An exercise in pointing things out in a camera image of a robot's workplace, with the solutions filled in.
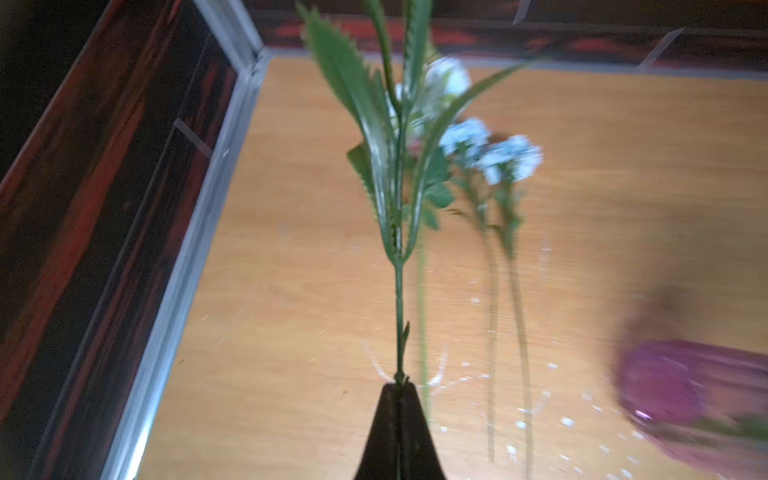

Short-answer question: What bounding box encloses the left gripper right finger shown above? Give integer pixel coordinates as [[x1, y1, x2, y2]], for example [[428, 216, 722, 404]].
[[398, 383, 446, 480]]

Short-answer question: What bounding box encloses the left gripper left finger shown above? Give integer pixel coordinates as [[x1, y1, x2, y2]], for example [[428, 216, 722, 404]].
[[354, 384, 401, 480]]

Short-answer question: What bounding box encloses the purple glass vase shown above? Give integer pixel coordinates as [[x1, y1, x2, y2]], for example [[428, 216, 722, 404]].
[[616, 340, 767, 479]]

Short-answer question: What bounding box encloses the light blue carnation stem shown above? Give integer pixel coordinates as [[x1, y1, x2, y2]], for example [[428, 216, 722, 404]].
[[441, 118, 498, 462], [295, 0, 547, 385], [479, 135, 543, 479]]

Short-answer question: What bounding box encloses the blue white flower spray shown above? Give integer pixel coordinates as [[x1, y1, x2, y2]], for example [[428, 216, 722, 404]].
[[409, 57, 471, 420]]

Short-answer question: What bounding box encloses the red pink white rose bouquet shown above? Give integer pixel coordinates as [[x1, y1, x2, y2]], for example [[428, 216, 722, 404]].
[[650, 415, 767, 446]]

